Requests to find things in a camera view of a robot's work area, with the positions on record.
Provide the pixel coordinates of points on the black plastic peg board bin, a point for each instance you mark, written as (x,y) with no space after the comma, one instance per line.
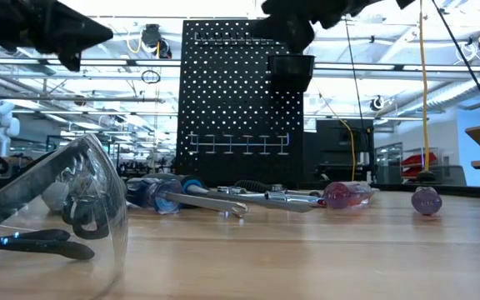
(290,73)

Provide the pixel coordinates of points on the grey storage bin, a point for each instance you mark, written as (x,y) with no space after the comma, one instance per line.
(450,175)

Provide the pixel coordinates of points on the clear safety glasses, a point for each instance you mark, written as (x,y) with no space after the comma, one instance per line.
(36,183)

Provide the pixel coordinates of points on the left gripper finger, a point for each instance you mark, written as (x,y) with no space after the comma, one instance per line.
(71,60)
(81,33)

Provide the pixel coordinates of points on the black metal peg board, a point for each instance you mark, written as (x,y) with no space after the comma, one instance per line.
(223,104)

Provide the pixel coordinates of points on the silver multi-hook tool rail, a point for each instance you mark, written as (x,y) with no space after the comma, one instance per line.
(231,41)

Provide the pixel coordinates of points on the black cabinet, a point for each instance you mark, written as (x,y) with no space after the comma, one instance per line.
(340,150)

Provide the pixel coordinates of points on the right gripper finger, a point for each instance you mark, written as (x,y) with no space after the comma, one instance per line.
(290,8)
(294,35)

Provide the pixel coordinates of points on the glass door cabinet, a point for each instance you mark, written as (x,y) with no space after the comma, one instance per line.
(388,162)

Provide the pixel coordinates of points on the black aluminium table frame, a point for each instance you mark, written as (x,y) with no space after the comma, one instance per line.
(473,191)

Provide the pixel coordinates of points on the red storage bin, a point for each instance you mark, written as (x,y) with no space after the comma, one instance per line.
(411,172)
(421,159)

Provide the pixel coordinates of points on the silver socket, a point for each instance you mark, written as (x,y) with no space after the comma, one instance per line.
(231,190)
(290,198)

